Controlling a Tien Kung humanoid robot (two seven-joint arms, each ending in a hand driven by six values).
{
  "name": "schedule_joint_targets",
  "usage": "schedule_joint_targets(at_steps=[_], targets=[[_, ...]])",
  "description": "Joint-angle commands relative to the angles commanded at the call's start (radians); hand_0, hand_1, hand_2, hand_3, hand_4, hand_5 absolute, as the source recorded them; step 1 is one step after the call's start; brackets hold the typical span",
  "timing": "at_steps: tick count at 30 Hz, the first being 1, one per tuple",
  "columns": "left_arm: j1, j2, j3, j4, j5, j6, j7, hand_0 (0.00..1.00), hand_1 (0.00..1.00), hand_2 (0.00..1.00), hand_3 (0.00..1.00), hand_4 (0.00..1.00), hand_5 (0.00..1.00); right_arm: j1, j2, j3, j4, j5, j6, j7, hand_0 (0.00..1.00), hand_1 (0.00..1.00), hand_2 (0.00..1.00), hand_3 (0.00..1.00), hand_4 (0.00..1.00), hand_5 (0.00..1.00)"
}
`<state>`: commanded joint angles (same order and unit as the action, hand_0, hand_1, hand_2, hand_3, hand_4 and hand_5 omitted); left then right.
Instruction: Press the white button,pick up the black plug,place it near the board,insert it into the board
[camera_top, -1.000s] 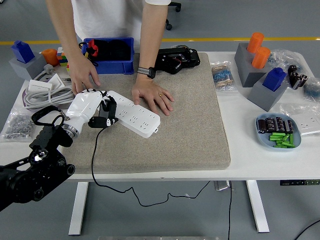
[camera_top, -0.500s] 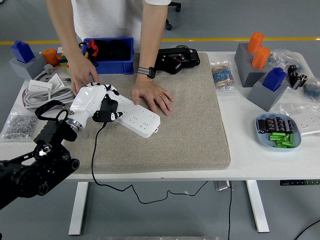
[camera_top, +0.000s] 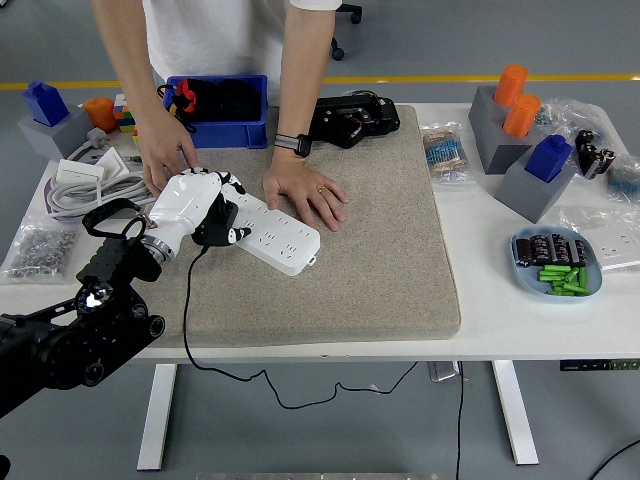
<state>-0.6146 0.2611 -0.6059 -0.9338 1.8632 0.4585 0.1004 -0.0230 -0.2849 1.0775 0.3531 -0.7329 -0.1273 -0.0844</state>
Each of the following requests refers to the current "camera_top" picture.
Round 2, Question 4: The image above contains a person's right hand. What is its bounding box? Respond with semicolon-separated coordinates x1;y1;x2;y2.
133;107;200;197

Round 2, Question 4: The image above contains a blue plastic block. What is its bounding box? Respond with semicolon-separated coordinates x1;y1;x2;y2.
523;133;574;184
21;80;71;126

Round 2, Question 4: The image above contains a bag of black capacitors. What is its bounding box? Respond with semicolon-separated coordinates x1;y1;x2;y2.
573;128;617;180

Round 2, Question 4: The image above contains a black plug adapter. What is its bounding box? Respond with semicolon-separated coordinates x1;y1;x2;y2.
207;197;240;236

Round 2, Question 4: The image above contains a grey-brown foam mat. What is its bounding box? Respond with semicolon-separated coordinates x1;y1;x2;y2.
118;103;462;349

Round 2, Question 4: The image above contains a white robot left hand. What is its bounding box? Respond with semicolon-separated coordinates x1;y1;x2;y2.
147;167;253;251

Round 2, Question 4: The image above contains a light blue plate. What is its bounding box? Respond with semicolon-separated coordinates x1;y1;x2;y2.
509;224;605;300

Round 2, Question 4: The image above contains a thin black plug cord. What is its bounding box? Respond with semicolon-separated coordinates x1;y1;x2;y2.
181;244;419;409

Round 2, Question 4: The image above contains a black hanging cable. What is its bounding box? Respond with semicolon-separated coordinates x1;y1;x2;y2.
453;360;466;480

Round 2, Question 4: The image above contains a white power strip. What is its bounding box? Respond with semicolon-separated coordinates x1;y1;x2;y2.
219;182;322;277

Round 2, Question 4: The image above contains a white wall socket panel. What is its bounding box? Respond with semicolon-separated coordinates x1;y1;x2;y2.
584;230;640;272

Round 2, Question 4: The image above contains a pile of green cylinders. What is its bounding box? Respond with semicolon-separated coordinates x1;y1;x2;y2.
537;264;589;297

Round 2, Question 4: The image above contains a person's left hand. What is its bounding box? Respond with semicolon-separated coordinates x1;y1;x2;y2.
262;149;350;233

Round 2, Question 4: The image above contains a bag of blue resistors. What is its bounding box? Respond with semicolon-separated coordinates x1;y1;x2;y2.
604;154;640;204

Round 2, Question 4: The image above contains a bag of taped resistors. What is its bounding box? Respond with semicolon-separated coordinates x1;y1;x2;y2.
419;122;476;186

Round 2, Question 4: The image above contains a person's torso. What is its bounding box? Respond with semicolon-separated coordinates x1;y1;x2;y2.
141;0;344;90

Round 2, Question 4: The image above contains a grey metal box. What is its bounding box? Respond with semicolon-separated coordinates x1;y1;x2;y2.
427;360;461;384

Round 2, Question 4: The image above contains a grey single-slot block holder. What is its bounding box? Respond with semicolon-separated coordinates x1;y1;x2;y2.
17;105;94;161
493;147;577;225

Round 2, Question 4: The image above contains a blue plastic bin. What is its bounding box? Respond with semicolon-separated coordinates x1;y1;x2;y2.
162;74;270;150

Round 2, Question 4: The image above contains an orange plastic cylinder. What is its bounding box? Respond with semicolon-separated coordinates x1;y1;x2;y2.
502;93;542;139
493;63;530;107
82;96;117;132

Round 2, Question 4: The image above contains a crumpled clear plastic bag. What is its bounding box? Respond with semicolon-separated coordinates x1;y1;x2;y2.
537;95;621;146

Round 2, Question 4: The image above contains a black table control panel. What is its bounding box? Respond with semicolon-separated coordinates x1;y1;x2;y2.
558;358;640;373

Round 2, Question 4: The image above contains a white table leg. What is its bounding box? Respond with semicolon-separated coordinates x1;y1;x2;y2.
491;359;540;467
136;363;178;472

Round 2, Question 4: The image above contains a black floor cable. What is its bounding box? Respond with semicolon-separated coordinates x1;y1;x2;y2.
585;438;640;480

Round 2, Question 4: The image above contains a grey two-hole cylinder holder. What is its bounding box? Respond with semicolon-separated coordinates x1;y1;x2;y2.
468;84;544;175

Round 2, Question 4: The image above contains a grey power strip cord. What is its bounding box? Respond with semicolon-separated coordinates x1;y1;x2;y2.
45;169;157;224

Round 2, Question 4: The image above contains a black pouch with red toggle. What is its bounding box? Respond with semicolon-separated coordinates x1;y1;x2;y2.
158;78;216;135

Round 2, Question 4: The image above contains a bag of metal screws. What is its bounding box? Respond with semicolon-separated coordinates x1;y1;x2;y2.
2;224;79;284

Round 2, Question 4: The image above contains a black cloth pouch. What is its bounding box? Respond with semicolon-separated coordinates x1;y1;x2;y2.
212;78;264;121

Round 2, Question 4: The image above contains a black electronic device housing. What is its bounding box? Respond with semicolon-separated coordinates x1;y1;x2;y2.
305;92;401;150

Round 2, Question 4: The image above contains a black office chair base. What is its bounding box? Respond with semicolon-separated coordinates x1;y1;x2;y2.
330;3;364;62

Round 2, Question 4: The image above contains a black cylindrical capacitor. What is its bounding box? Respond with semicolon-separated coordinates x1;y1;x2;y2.
567;238;589;267
549;233;571;264
515;238;535;269
530;233;553;264

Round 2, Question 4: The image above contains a striped wristband with watch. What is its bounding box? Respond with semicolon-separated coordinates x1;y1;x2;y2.
273;132;314;159

